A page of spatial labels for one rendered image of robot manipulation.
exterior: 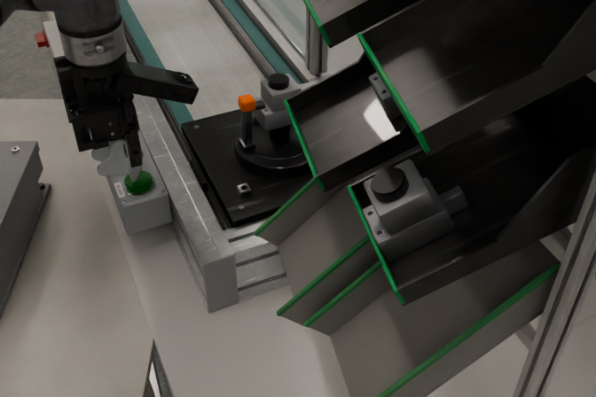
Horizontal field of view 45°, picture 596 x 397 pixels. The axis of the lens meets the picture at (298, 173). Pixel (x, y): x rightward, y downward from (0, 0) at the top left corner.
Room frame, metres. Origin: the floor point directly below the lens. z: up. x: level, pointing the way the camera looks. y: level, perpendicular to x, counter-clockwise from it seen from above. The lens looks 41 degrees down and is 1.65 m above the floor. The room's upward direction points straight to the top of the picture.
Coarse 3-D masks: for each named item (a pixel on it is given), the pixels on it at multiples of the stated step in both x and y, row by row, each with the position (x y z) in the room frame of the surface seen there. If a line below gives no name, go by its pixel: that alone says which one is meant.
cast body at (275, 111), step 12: (264, 84) 0.84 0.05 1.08; (276, 84) 0.83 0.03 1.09; (288, 84) 0.84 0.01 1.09; (264, 96) 0.84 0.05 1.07; (276, 96) 0.82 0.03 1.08; (288, 96) 0.83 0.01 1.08; (264, 108) 0.83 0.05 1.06; (276, 108) 0.82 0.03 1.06; (264, 120) 0.81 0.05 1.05; (276, 120) 0.82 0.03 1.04; (288, 120) 0.83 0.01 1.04
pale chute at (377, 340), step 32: (512, 256) 0.46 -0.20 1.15; (544, 256) 0.45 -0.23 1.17; (352, 288) 0.49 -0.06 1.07; (384, 288) 0.50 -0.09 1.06; (448, 288) 0.47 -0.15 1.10; (480, 288) 0.45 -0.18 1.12; (512, 288) 0.43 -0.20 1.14; (544, 288) 0.40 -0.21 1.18; (320, 320) 0.48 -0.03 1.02; (352, 320) 0.49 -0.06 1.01; (384, 320) 0.47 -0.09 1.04; (416, 320) 0.45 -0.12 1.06; (448, 320) 0.43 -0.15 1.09; (480, 320) 0.39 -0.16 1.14; (512, 320) 0.39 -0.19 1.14; (352, 352) 0.45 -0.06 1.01; (384, 352) 0.44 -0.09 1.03; (416, 352) 0.42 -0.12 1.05; (448, 352) 0.38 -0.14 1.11; (480, 352) 0.39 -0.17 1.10; (352, 384) 0.42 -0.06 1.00; (384, 384) 0.40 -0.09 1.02; (416, 384) 0.37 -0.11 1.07
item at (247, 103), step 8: (240, 96) 0.83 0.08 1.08; (248, 96) 0.83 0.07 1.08; (240, 104) 0.82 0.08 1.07; (248, 104) 0.81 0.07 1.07; (256, 104) 0.83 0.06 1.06; (264, 104) 0.83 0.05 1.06; (248, 112) 0.82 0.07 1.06; (248, 120) 0.82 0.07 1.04; (248, 128) 0.82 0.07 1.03; (248, 136) 0.82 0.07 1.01
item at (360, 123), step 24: (336, 72) 0.64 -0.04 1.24; (360, 72) 0.65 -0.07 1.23; (312, 96) 0.64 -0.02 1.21; (336, 96) 0.63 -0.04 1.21; (360, 96) 0.62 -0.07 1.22; (312, 120) 0.61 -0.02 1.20; (336, 120) 0.60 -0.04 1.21; (360, 120) 0.59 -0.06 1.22; (384, 120) 0.57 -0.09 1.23; (312, 144) 0.57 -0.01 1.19; (336, 144) 0.56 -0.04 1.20; (360, 144) 0.55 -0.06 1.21; (384, 144) 0.52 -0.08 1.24; (408, 144) 0.53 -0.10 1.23; (312, 168) 0.52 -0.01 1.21; (336, 168) 0.51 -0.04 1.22; (360, 168) 0.52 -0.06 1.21
